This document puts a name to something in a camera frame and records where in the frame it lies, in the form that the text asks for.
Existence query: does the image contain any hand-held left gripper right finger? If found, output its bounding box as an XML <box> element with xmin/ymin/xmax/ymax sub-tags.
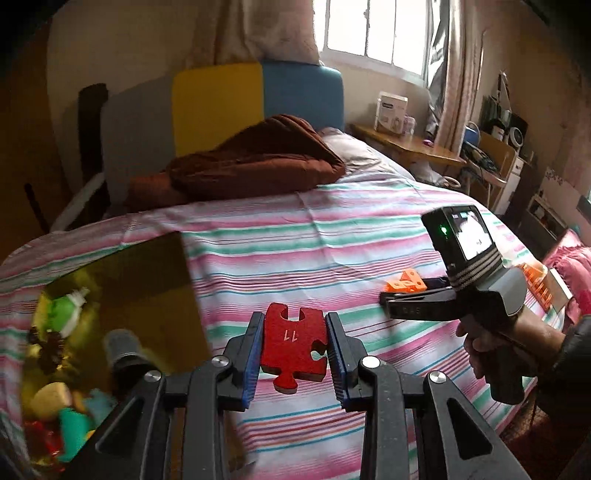
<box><xmin>324</xmin><ymin>312</ymin><xmax>532</xmax><ymax>480</ymax></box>

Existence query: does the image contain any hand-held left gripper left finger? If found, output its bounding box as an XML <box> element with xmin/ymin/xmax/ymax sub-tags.
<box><xmin>62</xmin><ymin>311</ymin><xmax>266</xmax><ymax>480</ymax></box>

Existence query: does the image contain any orange holed block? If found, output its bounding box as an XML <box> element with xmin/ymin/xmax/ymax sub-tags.
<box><xmin>387</xmin><ymin>269</ymin><xmax>428</xmax><ymax>294</ymax></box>

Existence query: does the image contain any red puzzle piece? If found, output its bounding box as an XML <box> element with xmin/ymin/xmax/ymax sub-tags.
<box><xmin>261</xmin><ymin>302</ymin><xmax>329</xmax><ymax>396</ymax></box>

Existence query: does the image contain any black capped metal cylinder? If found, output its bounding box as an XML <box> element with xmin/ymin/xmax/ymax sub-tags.
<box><xmin>104</xmin><ymin>329</ymin><xmax>158</xmax><ymax>385</ymax></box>

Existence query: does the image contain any gold tin tray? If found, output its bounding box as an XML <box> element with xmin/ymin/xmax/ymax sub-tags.
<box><xmin>0</xmin><ymin>231</ymin><xmax>245</xmax><ymax>480</ymax></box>

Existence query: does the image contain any teal toothed block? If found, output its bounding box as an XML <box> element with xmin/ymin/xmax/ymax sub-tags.
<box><xmin>88</xmin><ymin>390</ymin><xmax>117</xmax><ymax>417</ymax></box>

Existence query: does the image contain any green plastic block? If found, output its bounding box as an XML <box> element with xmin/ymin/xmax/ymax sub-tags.
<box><xmin>58</xmin><ymin>408</ymin><xmax>96</xmax><ymax>463</ymax></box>

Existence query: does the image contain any yellow orange plastic piece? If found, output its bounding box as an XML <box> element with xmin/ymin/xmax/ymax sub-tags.
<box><xmin>30</xmin><ymin>382</ymin><xmax>75</xmax><ymax>419</ymax></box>

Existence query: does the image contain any person's right forearm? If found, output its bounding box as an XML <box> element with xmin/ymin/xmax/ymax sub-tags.
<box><xmin>536</xmin><ymin>314</ymin><xmax>591</xmax><ymax>418</ymax></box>

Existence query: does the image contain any person's right hand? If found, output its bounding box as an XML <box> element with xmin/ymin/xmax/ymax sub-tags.
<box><xmin>456</xmin><ymin>310</ymin><xmax>567</xmax><ymax>386</ymax></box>

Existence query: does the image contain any wooden storage shelf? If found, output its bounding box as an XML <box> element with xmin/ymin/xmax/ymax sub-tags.
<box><xmin>462</xmin><ymin>131</ymin><xmax>519</xmax><ymax>209</ymax></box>

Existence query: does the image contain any orange plastic crate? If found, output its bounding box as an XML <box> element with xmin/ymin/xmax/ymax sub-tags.
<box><xmin>519</xmin><ymin>262</ymin><xmax>556</xmax><ymax>311</ymax></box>

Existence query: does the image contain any pink blanket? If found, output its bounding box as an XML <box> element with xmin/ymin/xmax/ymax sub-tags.
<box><xmin>544</xmin><ymin>228</ymin><xmax>591</xmax><ymax>324</ymax></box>

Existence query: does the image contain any wooden bedside table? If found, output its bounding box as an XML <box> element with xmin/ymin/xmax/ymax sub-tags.
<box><xmin>348</xmin><ymin>124</ymin><xmax>467</xmax><ymax>168</ymax></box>

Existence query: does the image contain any striped bed sheet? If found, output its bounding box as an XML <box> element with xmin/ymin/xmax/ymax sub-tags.
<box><xmin>0</xmin><ymin>178</ymin><xmax>573</xmax><ymax>480</ymax></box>

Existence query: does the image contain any white round fan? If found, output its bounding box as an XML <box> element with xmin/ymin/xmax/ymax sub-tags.
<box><xmin>505</xmin><ymin>115</ymin><xmax>530</xmax><ymax>149</ymax></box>

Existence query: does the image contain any white pillow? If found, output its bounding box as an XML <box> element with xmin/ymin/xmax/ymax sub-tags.
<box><xmin>318</xmin><ymin>128</ymin><xmax>416</xmax><ymax>183</ymax></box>

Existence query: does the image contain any white cardboard box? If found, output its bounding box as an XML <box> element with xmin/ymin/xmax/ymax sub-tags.
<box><xmin>375</xmin><ymin>91</ymin><xmax>410</xmax><ymax>134</ymax></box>

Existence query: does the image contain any sheer grey curtain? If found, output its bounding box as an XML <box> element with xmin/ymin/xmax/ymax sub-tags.
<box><xmin>427</xmin><ymin>0</ymin><xmax>485</xmax><ymax>149</ymax></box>

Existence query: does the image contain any green white toy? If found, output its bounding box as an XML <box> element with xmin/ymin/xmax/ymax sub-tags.
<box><xmin>45</xmin><ymin>286</ymin><xmax>92</xmax><ymax>336</ymax></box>

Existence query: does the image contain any dark brown pinecone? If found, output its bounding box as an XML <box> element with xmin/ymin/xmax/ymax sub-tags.
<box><xmin>27</xmin><ymin>327</ymin><xmax>66</xmax><ymax>376</ymax></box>

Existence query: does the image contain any brown blanket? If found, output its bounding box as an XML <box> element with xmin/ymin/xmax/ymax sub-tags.
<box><xmin>127</xmin><ymin>114</ymin><xmax>347</xmax><ymax>210</ymax></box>

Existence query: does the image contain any red toy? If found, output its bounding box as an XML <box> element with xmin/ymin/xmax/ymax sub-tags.
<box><xmin>22</xmin><ymin>419</ymin><xmax>62</xmax><ymax>463</ymax></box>

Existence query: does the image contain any window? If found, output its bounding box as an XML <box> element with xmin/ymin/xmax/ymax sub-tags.
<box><xmin>314</xmin><ymin>0</ymin><xmax>446</xmax><ymax>88</ymax></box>

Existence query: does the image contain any grey yellow blue headboard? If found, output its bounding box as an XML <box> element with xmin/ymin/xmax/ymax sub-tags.
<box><xmin>102</xmin><ymin>60</ymin><xmax>345</xmax><ymax>217</ymax></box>

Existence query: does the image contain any black rolled mat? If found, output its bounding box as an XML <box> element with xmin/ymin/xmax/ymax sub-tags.
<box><xmin>78</xmin><ymin>83</ymin><xmax>110</xmax><ymax>217</ymax></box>

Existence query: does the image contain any patterned beige curtain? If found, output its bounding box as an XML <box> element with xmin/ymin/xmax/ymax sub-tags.
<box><xmin>185</xmin><ymin>0</ymin><xmax>321</xmax><ymax>70</ymax></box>

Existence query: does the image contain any wooden wardrobe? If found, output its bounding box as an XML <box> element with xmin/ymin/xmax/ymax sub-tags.
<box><xmin>0</xmin><ymin>28</ymin><xmax>84</xmax><ymax>259</ymax></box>

